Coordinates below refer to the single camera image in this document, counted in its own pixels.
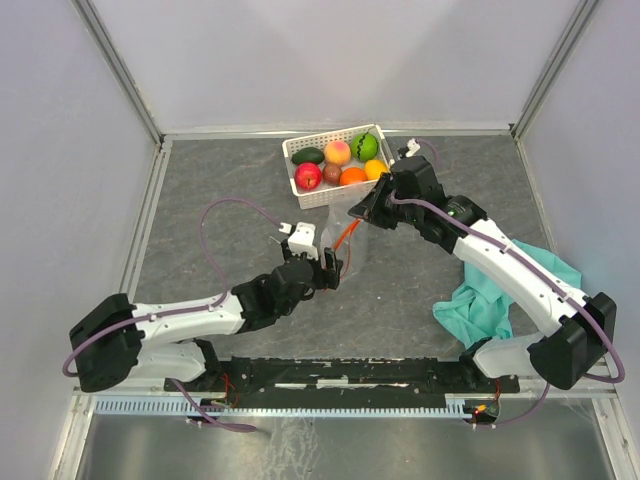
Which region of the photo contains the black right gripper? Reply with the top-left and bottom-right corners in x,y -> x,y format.
349,172 -> 420,230

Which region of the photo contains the toy orange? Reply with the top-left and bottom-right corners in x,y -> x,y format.
339,167 -> 368,186

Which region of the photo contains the yellow toy lemon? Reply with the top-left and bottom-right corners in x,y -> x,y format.
364,159 -> 389,181

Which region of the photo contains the green toy watermelon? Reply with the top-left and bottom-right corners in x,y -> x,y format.
350,133 -> 379,162

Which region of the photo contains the red toy apple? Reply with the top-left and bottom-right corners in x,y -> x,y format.
294,162 -> 323,191

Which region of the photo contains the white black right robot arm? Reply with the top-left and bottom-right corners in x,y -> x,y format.
348,156 -> 617,391

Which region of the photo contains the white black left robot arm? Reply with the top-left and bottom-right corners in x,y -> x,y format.
63,245 -> 344,393

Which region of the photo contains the brown toy passion fruit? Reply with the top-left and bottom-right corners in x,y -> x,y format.
323,163 -> 342,186

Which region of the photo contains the toy peach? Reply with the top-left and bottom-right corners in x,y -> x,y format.
324,140 -> 351,167

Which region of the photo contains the dark green toy avocado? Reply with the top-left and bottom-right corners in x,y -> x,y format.
291,147 -> 325,166

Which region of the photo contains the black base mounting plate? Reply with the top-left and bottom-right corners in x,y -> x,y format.
183,357 -> 520,411

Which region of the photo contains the teal cloth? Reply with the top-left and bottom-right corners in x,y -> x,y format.
432,239 -> 582,348

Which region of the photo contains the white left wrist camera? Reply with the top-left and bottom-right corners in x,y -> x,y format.
279,222 -> 319,260

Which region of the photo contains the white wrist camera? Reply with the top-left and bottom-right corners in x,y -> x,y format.
279,222 -> 319,260
398,138 -> 421,159

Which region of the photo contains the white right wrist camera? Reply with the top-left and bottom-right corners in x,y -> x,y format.
398,138 -> 421,159

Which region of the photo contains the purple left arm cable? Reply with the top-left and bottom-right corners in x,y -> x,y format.
61,197 -> 292,432

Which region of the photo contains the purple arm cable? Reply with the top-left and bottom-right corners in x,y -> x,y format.
61,197 -> 292,432
389,138 -> 626,430

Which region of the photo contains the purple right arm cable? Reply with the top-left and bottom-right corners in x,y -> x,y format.
389,138 -> 626,430

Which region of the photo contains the light blue cable duct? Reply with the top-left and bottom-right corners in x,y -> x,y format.
93,394 -> 481,416

